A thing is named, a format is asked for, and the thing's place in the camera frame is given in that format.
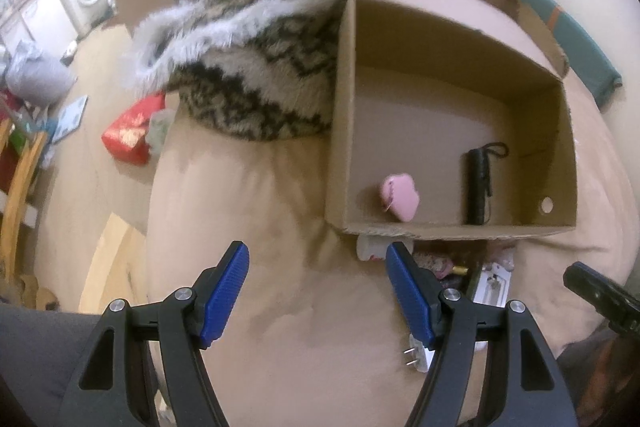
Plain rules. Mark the white kitchen cabinet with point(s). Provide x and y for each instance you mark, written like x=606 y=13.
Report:
x=44 y=22

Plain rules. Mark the shaggy black white blanket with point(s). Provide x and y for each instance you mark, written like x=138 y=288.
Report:
x=259 y=70

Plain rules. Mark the bathroom scale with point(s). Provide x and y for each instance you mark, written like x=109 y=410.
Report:
x=70 y=118

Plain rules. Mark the open cardboard box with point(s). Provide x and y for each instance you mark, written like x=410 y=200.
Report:
x=421 y=82

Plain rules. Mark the grey plastic bag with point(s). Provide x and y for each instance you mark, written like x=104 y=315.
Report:
x=36 y=76

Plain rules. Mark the person right hand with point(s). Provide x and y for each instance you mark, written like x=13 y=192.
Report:
x=611 y=395

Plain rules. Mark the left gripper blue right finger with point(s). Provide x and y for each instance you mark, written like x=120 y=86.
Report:
x=523 y=385

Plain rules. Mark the pink patterned small case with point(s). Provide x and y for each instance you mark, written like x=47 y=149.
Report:
x=440 y=266

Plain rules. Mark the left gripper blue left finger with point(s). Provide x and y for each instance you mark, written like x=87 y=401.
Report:
x=112 y=384

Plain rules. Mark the red gift bag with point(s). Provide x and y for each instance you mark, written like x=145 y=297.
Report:
x=125 y=137

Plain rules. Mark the gold black AA battery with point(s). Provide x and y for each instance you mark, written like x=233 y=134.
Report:
x=459 y=270

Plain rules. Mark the pink plush coin purse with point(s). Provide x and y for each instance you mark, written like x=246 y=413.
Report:
x=399 y=196

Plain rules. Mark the black flashlight with strap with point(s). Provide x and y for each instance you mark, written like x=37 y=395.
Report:
x=477 y=164

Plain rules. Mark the white wall charger plug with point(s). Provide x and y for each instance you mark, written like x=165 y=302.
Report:
x=418 y=356

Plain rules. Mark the teal cushion with orange stripe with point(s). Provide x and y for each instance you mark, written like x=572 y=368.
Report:
x=586 y=58

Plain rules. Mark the yellow wooden rack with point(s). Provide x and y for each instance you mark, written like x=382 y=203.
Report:
x=14 y=210

